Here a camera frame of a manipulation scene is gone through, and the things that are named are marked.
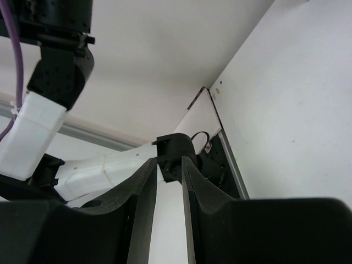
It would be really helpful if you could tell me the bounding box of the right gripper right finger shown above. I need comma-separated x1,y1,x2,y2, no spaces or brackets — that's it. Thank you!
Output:
181,157,248,263

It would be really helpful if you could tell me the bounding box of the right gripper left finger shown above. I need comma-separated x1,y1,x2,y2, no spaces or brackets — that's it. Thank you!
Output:
68,158,157,263

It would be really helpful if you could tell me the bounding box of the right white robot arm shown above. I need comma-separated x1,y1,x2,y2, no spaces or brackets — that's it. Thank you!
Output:
1,1,243,263

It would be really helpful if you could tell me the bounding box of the front aluminium rail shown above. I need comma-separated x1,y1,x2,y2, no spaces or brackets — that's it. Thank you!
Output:
218,129,250,200

